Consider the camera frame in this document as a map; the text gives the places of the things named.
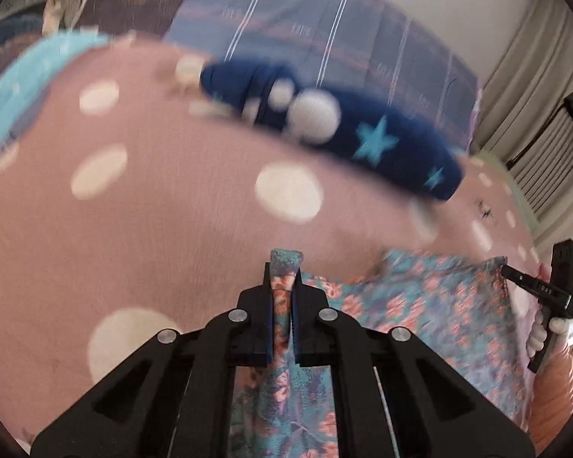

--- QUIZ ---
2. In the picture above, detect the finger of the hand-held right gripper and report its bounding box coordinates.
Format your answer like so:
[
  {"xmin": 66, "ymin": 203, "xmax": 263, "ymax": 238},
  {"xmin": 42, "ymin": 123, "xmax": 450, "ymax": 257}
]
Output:
[{"xmin": 500, "ymin": 266, "xmax": 542, "ymax": 297}]

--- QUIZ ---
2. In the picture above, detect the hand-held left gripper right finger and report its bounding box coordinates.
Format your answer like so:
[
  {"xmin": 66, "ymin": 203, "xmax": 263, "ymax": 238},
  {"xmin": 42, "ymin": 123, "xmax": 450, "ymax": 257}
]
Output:
[{"xmin": 290, "ymin": 266, "xmax": 536, "ymax": 458}]

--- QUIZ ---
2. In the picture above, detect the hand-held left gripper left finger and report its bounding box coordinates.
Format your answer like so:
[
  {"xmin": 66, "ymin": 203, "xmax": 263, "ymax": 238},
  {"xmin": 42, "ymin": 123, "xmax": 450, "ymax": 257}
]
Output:
[{"xmin": 31, "ymin": 261, "xmax": 275, "ymax": 458}]

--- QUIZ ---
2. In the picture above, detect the teal floral shirt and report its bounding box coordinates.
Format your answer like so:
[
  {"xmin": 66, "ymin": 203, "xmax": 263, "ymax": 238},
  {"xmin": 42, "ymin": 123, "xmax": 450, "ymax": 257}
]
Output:
[{"xmin": 229, "ymin": 248, "xmax": 532, "ymax": 458}]

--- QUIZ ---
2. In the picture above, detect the person's right forearm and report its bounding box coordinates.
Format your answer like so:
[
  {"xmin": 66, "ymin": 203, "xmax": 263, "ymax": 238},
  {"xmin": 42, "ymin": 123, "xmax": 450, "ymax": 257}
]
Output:
[{"xmin": 530, "ymin": 342, "xmax": 573, "ymax": 445}]

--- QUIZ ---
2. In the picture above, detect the person's right hand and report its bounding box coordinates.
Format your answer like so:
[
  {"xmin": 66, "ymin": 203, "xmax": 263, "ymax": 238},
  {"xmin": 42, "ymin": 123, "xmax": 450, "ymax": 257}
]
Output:
[{"xmin": 525, "ymin": 261, "xmax": 573, "ymax": 361}]

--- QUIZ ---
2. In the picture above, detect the pink polka dot bed sheet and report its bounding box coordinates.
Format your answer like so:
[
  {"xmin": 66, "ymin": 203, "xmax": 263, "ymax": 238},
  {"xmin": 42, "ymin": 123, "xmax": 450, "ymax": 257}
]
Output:
[{"xmin": 0, "ymin": 33, "xmax": 544, "ymax": 450}]

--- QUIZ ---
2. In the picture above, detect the purple pillow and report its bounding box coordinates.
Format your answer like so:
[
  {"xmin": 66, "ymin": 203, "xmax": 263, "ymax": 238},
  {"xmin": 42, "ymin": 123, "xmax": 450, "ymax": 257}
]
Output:
[{"xmin": 465, "ymin": 81, "xmax": 486, "ymax": 154}]

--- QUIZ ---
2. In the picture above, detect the navy star plush toy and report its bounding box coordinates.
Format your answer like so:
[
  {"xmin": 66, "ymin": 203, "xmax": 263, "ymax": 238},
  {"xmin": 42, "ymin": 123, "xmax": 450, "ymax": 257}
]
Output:
[{"xmin": 199, "ymin": 60, "xmax": 465, "ymax": 202}]

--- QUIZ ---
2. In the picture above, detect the beige curtain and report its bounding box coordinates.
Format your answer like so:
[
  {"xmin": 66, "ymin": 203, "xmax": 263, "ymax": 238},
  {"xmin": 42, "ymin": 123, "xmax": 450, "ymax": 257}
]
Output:
[{"xmin": 473, "ymin": 0, "xmax": 573, "ymax": 251}]

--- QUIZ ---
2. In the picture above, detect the blue plaid pillow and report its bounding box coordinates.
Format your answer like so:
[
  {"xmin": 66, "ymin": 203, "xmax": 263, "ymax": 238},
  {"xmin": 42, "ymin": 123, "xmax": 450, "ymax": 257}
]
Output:
[{"xmin": 165, "ymin": 0, "xmax": 484, "ymax": 152}]

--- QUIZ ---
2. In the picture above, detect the light blue blanket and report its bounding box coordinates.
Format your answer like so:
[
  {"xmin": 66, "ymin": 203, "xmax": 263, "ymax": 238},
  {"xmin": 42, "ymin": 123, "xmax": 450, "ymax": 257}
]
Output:
[{"xmin": 0, "ymin": 32, "xmax": 112, "ymax": 173}]

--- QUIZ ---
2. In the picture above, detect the dark tree-print pillow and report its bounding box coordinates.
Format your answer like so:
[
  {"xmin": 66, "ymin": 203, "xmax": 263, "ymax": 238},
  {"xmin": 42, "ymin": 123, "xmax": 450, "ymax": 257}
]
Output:
[{"xmin": 74, "ymin": 0, "xmax": 217, "ymax": 40}]

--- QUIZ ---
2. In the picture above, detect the dark blue knitted blanket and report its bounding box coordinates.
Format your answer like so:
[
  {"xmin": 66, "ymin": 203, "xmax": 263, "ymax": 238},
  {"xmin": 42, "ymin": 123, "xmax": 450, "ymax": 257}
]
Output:
[{"xmin": 0, "ymin": 18, "xmax": 45, "ymax": 66}]

